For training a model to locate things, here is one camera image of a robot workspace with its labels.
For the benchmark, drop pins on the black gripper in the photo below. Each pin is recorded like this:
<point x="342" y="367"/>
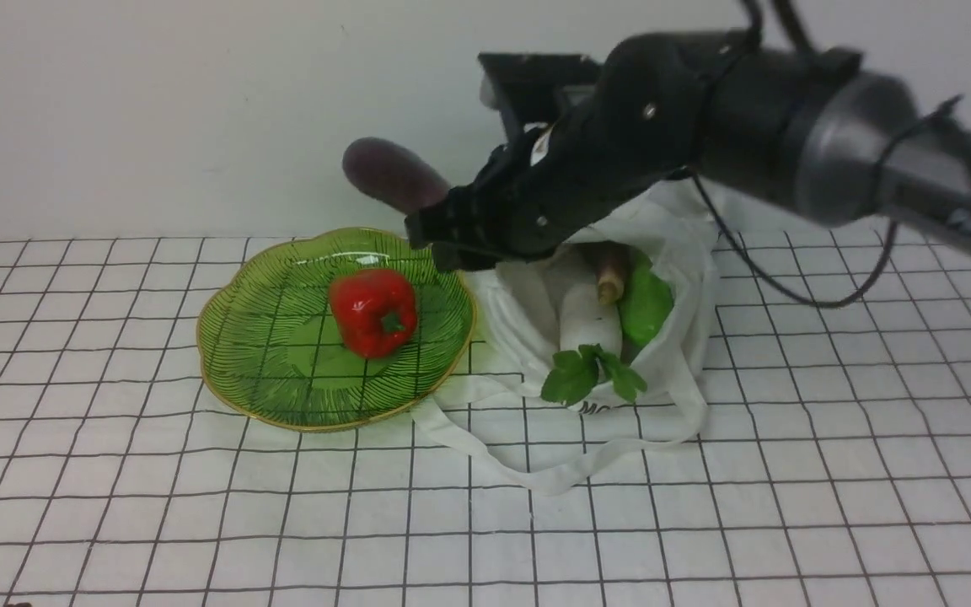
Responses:
<point x="583" y="137"/>

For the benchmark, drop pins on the purple eggplant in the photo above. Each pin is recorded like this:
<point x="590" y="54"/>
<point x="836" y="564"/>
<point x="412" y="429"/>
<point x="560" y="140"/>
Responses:
<point x="392" y="174"/>

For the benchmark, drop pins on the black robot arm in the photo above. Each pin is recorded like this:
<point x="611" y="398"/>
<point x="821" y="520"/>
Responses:
<point x="820" y="137"/>

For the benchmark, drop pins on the white cloth tote bag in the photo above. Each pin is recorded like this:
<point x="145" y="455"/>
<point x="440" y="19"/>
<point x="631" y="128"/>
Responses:
<point x="521" y="320"/>

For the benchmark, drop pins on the red bell pepper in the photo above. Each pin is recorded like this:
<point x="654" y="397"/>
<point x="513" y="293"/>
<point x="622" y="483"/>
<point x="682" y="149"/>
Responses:
<point x="375" y="311"/>

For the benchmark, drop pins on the white radish with leaves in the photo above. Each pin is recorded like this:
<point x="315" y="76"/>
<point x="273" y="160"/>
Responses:
<point x="591" y="340"/>

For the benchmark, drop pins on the green pepper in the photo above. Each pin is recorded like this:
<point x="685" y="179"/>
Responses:
<point x="647" y="301"/>

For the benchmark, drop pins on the green glass leaf plate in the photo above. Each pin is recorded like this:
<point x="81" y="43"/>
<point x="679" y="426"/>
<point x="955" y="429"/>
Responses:
<point x="270" y="346"/>

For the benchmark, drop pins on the white checkered tablecloth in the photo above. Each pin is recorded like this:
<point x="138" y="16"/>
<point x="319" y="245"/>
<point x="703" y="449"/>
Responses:
<point x="834" y="469"/>

